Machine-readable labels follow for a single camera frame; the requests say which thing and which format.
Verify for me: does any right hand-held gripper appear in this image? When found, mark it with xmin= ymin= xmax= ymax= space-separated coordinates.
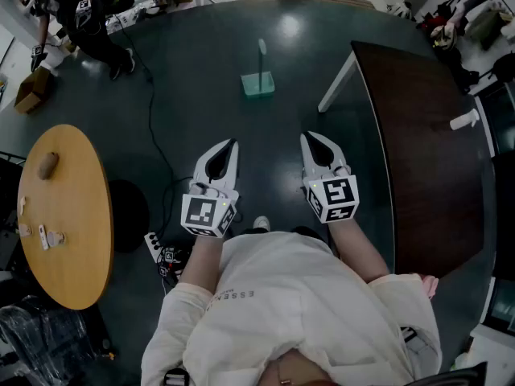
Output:
xmin=299 ymin=131 xmax=360 ymax=224

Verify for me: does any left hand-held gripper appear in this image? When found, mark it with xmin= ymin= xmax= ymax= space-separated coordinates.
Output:
xmin=180 ymin=138 xmax=241 ymax=240

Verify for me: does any person's left forearm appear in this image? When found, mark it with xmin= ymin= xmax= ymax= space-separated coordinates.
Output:
xmin=176 ymin=231 xmax=226 ymax=288

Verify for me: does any person's right forearm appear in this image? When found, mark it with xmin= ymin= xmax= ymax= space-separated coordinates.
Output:
xmin=328 ymin=216 xmax=391 ymax=285

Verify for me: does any black floor device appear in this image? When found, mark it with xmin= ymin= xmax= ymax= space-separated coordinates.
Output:
xmin=158 ymin=246 xmax=190 ymax=287

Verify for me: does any white power strip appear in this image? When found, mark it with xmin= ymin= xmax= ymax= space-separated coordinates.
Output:
xmin=144 ymin=231 xmax=167 ymax=263

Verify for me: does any dark brown desk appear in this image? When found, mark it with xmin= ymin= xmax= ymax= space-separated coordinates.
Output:
xmin=317 ymin=40 xmax=487 ymax=280

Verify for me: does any white bottle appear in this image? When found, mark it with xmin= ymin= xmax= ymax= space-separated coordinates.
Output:
xmin=449 ymin=108 xmax=481 ymax=132

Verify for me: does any person's white shirt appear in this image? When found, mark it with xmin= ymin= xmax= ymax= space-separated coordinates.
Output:
xmin=140 ymin=231 xmax=443 ymax=386

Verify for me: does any round wooden table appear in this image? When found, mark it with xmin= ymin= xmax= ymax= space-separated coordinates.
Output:
xmin=16 ymin=124 xmax=115 ymax=311

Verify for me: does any black bag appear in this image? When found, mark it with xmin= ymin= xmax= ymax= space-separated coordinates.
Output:
xmin=453 ymin=49 xmax=480 ymax=95

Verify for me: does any brown oval object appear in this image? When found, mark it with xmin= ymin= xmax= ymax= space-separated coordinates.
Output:
xmin=36 ymin=151 xmax=60 ymax=181

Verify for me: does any white and red bag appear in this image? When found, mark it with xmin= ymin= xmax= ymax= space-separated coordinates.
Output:
xmin=418 ymin=12 xmax=459 ymax=52

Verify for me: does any open cardboard box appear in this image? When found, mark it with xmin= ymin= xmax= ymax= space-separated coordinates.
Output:
xmin=14 ymin=65 xmax=56 ymax=115

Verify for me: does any coat rack with clothes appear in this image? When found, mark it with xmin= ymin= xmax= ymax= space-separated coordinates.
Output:
xmin=442 ymin=0 xmax=515 ymax=30

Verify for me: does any plastic wrapped chair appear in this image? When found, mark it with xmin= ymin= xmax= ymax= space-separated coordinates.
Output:
xmin=0 ymin=294 xmax=117 ymax=386

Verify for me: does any black floor cable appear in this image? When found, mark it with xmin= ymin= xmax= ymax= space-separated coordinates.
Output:
xmin=105 ymin=12 xmax=194 ymax=240

